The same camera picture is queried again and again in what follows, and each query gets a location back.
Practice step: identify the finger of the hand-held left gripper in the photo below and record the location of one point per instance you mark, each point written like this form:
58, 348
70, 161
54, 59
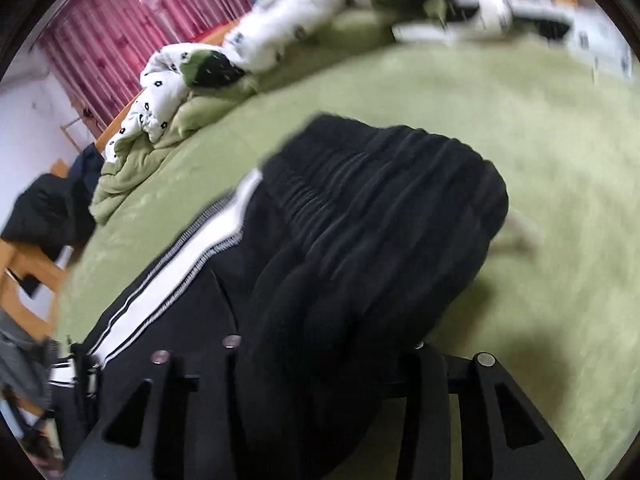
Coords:
82, 375

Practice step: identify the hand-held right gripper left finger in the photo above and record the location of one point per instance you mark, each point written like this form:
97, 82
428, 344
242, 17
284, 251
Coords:
220, 385

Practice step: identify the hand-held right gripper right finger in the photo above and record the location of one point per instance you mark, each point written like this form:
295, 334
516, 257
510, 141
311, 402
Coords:
425, 385

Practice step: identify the black pants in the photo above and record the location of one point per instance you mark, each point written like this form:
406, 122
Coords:
350, 235

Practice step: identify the grey jeans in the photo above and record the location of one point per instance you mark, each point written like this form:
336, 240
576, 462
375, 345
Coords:
20, 355

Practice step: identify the black jacket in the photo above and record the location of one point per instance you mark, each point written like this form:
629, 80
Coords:
45, 210

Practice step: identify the folded green blanket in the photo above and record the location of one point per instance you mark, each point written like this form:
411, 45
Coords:
135, 175

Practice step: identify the navy jacket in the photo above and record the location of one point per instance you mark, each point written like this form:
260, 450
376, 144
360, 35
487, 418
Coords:
87, 167

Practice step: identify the wooden coat rack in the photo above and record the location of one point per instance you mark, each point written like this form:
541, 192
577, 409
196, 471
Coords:
75, 132

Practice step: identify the green fleece bed sheet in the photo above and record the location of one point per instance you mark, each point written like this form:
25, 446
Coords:
550, 160

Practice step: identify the white flower print quilt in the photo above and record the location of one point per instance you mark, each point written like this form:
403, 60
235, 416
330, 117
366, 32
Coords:
280, 35

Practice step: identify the red patterned curtain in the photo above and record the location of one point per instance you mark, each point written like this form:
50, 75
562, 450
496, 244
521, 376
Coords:
150, 20

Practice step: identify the white flower print pillow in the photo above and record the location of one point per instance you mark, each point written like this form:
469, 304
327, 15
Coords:
595, 25

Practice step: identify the wooden bed frame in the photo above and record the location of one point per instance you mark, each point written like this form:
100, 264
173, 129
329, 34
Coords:
20, 270

